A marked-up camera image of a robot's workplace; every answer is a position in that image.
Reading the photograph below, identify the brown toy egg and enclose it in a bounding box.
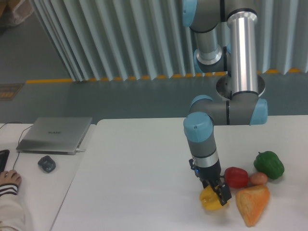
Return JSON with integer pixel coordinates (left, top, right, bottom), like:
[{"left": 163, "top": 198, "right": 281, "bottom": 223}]
[{"left": 250, "top": 172, "right": 268, "bottom": 185}]

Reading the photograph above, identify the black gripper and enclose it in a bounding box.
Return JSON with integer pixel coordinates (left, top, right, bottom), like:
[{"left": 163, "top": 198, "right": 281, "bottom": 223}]
[{"left": 189, "top": 159, "right": 232, "bottom": 206}]

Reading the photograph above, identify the cream striped sleeve forearm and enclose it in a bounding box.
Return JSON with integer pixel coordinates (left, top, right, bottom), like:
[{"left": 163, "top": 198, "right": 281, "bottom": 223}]
[{"left": 0, "top": 183, "right": 27, "bottom": 231}]

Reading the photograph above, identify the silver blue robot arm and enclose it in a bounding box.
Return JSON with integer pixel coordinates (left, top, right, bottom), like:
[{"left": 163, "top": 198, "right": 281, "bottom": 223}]
[{"left": 182, "top": 0, "right": 268, "bottom": 205}]

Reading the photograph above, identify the silver closed laptop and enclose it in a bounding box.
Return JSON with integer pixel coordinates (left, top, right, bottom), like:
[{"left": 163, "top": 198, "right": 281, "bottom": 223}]
[{"left": 16, "top": 117, "right": 92, "bottom": 155}]

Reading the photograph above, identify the black keyboard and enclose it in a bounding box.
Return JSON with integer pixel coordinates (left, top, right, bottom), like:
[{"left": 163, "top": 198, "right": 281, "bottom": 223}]
[{"left": 0, "top": 150, "right": 10, "bottom": 173}]

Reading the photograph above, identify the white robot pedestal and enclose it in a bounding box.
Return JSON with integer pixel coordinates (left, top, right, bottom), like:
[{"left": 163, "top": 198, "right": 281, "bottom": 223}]
[{"left": 216, "top": 74, "right": 266, "bottom": 100}]

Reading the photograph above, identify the orange toy bread slice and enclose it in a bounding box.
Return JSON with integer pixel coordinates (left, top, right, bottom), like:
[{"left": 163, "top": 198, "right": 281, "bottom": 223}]
[{"left": 236, "top": 185, "right": 270, "bottom": 227}]

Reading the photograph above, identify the white folding partition screen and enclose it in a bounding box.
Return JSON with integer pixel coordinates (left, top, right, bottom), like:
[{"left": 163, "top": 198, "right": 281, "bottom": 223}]
[{"left": 31, "top": 0, "right": 308, "bottom": 81}]

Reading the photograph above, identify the red toy bell pepper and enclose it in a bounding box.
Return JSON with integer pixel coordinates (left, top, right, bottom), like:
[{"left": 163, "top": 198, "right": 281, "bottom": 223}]
[{"left": 220, "top": 167, "right": 249, "bottom": 189}]

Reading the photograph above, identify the thin black laptop cable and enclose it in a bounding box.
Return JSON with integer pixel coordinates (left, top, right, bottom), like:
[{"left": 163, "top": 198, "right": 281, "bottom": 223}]
[{"left": 0, "top": 121, "right": 34, "bottom": 170}]

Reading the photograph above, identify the green toy bell pepper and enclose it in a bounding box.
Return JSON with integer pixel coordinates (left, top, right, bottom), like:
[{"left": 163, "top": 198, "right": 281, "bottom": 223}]
[{"left": 253, "top": 151, "right": 284, "bottom": 180}]

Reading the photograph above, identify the person's bare hand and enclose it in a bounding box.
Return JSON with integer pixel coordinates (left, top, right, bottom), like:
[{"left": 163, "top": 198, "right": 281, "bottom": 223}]
[{"left": 0, "top": 169, "right": 22, "bottom": 186}]

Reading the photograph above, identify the dark grey small device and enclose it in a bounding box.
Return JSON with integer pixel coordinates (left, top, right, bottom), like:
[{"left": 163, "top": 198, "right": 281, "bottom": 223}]
[{"left": 38, "top": 155, "right": 56, "bottom": 173}]

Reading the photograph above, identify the yellow toy bell pepper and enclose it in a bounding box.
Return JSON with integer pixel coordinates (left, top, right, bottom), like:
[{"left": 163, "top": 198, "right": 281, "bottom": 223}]
[{"left": 199, "top": 185, "right": 230, "bottom": 211}]

